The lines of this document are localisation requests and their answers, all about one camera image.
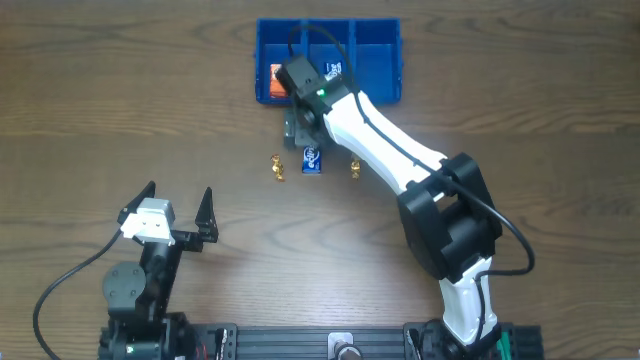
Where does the blue tray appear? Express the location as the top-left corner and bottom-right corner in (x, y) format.
(255, 17), (404, 107)

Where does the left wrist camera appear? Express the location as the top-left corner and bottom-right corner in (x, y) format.
(119, 197), (177, 247)

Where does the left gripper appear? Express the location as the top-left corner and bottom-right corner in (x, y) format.
(117, 180), (220, 254)

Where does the mounting rail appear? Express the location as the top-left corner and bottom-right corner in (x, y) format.
(98, 323), (544, 360)

